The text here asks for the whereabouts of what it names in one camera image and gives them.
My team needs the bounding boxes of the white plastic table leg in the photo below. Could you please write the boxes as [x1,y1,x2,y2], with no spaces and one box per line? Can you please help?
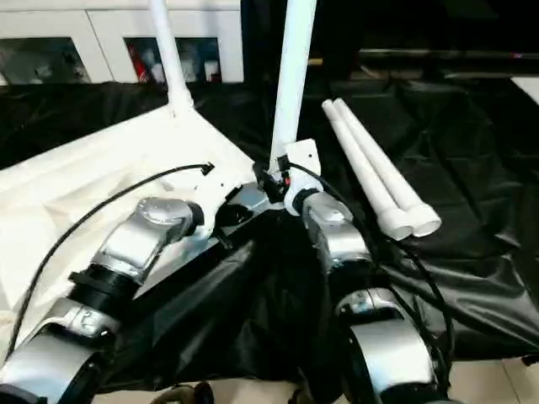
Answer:
[334,98,444,238]
[321,99,414,242]
[149,0,195,116]
[267,0,319,175]

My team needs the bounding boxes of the red carton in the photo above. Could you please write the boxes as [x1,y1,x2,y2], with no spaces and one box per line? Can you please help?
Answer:
[128,46,149,82]

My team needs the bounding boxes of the black plastic mat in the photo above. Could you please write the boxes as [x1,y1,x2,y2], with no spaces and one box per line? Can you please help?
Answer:
[0,76,539,396]

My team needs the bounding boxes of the black left robot foot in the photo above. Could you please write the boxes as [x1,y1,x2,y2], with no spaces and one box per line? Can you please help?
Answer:
[150,382,215,404]

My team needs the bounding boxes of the black robot foot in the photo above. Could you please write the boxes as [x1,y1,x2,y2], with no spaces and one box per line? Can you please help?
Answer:
[150,382,215,404]
[285,388,318,404]

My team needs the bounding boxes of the black right robot foot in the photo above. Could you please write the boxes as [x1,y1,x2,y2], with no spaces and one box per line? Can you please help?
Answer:
[285,388,318,404]

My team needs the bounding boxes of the grey metal bar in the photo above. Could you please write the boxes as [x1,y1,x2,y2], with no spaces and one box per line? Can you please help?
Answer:
[358,49,539,64]

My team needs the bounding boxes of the white cabinet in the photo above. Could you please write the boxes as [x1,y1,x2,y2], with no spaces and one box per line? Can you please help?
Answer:
[0,0,246,87]

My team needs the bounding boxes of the white board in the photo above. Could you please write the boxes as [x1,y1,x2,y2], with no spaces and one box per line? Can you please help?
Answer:
[509,77,539,108]

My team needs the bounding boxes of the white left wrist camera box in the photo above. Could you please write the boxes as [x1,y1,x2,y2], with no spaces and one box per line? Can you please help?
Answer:
[189,163,247,242]

